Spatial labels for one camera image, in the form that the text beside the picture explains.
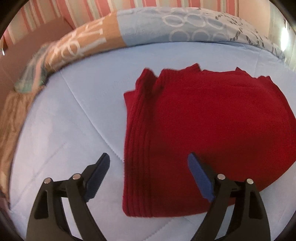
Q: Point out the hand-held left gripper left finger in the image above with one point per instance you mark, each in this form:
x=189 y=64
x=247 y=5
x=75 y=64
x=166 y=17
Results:
x=97 y=176

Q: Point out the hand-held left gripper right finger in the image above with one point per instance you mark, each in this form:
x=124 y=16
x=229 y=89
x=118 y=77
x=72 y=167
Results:
x=201 y=176

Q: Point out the red knitted sweater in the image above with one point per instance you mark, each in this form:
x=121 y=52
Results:
x=196 y=120

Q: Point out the light blue quilted bed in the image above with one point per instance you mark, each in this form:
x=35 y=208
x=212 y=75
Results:
x=81 y=104

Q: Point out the pastel striped pillow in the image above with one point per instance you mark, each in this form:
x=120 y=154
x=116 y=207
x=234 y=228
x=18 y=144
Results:
x=32 y=74

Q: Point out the pink upholstered headboard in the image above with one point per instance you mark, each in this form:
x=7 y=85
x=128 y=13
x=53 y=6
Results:
x=27 y=46

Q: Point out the folded printed duvet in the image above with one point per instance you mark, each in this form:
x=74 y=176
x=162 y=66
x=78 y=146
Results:
x=143 y=27

